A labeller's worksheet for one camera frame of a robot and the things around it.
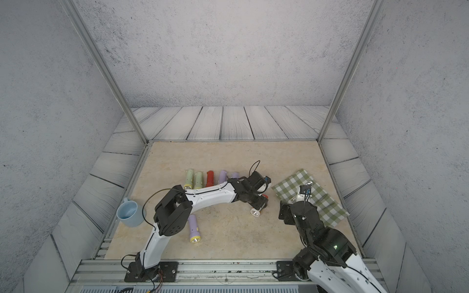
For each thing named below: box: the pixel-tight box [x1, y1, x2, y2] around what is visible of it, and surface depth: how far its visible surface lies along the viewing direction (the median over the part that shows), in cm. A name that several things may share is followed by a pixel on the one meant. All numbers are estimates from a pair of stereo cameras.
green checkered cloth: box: [271, 168, 350, 228], surface depth 100 cm
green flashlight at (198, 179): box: [194, 170, 204, 190], surface depth 102 cm
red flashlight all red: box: [205, 170, 215, 188], surface depth 103 cm
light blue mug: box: [116, 197, 147, 228], surface depth 86 cm
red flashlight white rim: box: [250, 208, 261, 218], surface depth 89 cm
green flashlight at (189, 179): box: [183, 168, 194, 190], surface depth 101 cm
